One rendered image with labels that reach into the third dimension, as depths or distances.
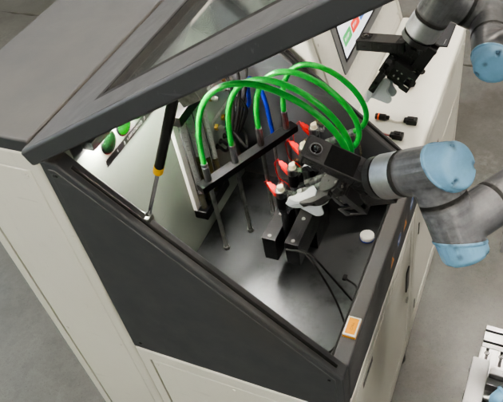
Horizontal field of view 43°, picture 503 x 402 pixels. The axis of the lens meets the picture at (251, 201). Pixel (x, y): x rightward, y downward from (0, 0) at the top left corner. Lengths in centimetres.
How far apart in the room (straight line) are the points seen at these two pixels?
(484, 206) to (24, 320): 234
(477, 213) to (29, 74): 93
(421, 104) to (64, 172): 113
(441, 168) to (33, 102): 80
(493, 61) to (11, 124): 91
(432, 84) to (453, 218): 111
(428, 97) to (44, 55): 111
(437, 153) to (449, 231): 12
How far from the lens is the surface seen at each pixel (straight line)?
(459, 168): 95
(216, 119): 177
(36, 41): 154
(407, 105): 196
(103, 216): 128
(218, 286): 128
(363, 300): 151
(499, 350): 232
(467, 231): 99
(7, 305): 310
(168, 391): 189
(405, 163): 97
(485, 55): 126
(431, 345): 256
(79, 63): 140
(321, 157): 104
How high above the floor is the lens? 218
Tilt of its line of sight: 45 degrees down
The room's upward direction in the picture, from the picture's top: 12 degrees counter-clockwise
